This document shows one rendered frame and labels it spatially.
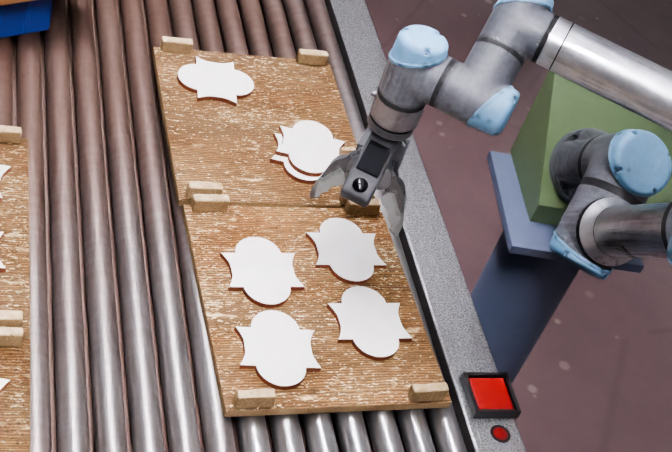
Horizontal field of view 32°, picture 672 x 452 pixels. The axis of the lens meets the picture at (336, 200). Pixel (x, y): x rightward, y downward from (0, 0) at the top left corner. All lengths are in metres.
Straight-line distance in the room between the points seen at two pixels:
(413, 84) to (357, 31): 0.82
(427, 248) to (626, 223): 0.36
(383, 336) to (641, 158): 0.56
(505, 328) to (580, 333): 0.99
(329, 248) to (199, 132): 0.33
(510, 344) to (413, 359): 0.68
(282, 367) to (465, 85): 0.48
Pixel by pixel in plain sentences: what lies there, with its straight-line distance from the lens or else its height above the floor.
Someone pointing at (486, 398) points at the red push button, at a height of 0.93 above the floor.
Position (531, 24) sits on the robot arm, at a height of 1.42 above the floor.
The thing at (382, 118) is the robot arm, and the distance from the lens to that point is 1.71.
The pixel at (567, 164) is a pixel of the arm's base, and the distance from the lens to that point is 2.18.
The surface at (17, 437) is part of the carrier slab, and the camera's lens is 1.59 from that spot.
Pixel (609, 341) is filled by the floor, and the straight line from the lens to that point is 3.43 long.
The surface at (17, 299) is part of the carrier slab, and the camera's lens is 1.74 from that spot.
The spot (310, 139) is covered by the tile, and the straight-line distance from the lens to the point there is 2.08.
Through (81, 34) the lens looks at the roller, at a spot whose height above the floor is 0.92.
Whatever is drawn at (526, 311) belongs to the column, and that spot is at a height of 0.65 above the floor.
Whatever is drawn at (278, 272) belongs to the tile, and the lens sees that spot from 1.84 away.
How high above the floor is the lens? 2.24
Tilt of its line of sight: 41 degrees down
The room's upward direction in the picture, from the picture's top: 20 degrees clockwise
